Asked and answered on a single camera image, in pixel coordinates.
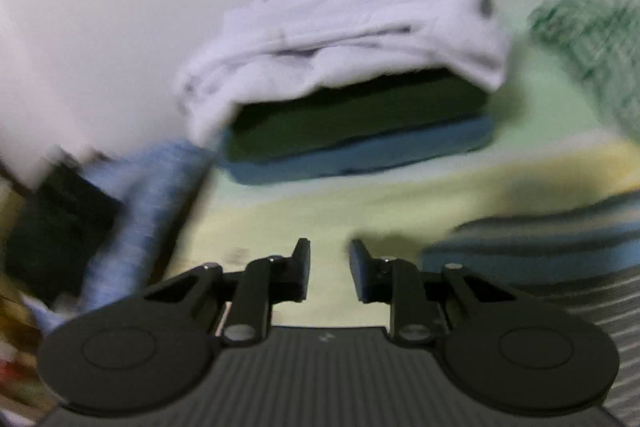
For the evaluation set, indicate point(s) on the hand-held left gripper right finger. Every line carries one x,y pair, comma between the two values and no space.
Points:
359,273

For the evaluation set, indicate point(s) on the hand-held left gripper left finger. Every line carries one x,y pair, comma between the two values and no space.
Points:
302,268

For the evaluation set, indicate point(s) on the grey knit sweater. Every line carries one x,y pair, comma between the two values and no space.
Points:
550,237

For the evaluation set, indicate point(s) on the pastel printed blanket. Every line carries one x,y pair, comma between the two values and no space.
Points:
280,222

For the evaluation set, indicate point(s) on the blue folded garment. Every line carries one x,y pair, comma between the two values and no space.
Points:
400,149

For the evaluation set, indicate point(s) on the dark green folded garment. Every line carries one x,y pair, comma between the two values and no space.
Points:
350,117

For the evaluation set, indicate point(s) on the blue denim cloth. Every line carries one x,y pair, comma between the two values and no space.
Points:
145,207

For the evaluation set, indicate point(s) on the black bag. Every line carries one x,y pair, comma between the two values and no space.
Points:
55,237

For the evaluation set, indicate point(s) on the green white striped garment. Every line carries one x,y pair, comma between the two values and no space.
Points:
595,37

